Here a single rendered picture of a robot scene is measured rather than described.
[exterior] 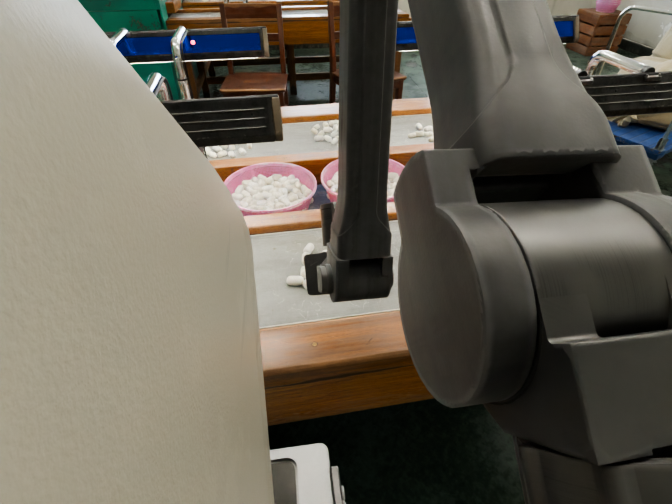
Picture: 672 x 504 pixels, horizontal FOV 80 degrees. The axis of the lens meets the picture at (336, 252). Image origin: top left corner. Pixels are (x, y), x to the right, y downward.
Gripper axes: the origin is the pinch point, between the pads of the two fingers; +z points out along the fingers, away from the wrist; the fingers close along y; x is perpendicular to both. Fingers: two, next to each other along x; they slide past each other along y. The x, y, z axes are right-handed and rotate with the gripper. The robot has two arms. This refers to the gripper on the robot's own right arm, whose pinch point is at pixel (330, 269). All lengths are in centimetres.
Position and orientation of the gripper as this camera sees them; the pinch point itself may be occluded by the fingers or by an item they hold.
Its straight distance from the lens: 72.6
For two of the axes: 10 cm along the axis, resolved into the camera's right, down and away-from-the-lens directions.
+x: 1.1, 9.9, 0.0
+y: -9.9, 1.0, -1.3
